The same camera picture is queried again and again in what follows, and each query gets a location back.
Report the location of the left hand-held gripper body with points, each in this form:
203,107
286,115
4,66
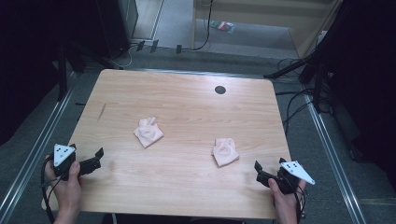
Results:
85,165

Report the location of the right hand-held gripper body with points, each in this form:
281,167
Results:
288,182

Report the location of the pink sock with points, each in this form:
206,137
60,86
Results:
148,133
224,153

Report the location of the person's right hand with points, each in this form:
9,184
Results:
286,205

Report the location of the person's left hand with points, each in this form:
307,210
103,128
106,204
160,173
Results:
67,193

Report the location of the black metal stand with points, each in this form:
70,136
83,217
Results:
62,74

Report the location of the black round table grommet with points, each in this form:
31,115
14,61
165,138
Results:
220,90

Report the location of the black curtain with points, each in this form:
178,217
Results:
28,62
364,77

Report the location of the black cabinet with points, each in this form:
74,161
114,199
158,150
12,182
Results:
116,25

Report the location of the colourful packets on floor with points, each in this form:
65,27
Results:
222,26

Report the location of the metal floor rail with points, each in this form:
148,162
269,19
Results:
34,152
336,161

